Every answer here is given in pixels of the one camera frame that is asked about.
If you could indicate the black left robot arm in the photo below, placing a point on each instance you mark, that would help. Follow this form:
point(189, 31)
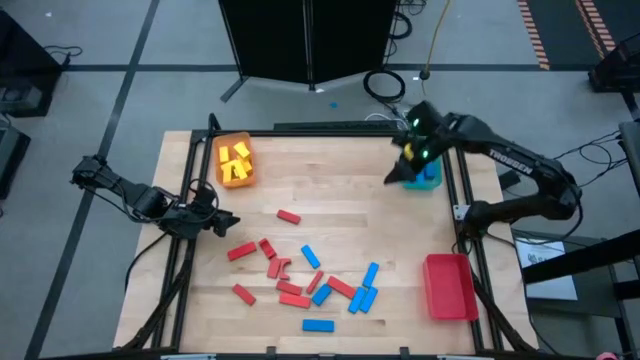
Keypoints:
point(140, 200)

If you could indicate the red plastic bin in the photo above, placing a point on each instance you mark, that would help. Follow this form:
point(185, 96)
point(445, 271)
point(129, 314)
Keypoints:
point(447, 285)

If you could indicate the long black power strip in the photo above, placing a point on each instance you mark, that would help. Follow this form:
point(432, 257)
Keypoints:
point(335, 125)

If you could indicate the black folding screen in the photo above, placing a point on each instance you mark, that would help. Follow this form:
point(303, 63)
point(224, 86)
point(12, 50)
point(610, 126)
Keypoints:
point(310, 40)

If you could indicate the black equipment case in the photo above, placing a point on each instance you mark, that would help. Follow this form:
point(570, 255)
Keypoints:
point(620, 65)

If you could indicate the small black power adapter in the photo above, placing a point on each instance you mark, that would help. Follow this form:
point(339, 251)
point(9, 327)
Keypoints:
point(506, 180)

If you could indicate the yellow wooden block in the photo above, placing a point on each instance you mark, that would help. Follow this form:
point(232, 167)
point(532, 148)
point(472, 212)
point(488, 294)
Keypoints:
point(248, 166)
point(242, 150)
point(239, 170)
point(227, 173)
point(223, 154)

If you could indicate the red arch block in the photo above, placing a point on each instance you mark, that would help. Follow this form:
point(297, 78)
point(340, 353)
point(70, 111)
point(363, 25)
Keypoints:
point(281, 270)

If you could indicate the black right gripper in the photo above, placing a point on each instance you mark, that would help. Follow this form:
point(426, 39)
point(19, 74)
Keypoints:
point(425, 135)

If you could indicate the black desk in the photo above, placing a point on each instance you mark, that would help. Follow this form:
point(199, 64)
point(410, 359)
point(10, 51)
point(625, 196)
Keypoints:
point(27, 60)

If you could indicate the teal translucent plastic bin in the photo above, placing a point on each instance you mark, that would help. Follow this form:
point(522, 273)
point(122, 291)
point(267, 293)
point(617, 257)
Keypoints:
point(422, 187)

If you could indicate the orange black striped floor strip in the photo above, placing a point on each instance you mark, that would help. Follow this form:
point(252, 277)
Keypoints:
point(534, 35)
point(595, 25)

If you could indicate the blue wooden block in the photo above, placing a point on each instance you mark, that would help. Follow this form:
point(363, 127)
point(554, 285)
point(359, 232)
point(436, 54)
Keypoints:
point(430, 170)
point(419, 179)
point(357, 300)
point(368, 299)
point(310, 256)
point(318, 325)
point(321, 294)
point(370, 274)

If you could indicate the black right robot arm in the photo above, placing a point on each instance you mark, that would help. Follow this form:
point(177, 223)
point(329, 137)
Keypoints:
point(525, 165)

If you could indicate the white paper sheet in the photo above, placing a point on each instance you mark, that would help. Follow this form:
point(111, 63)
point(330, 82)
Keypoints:
point(547, 280)

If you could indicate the orange translucent plastic bin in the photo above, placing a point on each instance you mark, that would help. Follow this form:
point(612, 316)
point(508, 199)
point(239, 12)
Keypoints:
point(235, 184)

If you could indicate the red tape roll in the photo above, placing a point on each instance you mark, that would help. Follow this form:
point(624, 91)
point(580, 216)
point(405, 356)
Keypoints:
point(607, 356)

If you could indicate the black side stand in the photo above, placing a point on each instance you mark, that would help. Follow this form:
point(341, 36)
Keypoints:
point(580, 260)

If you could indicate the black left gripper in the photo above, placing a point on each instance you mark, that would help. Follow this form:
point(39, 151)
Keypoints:
point(192, 220)

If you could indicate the grey upright post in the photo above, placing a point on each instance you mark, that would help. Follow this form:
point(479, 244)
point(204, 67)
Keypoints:
point(632, 155)

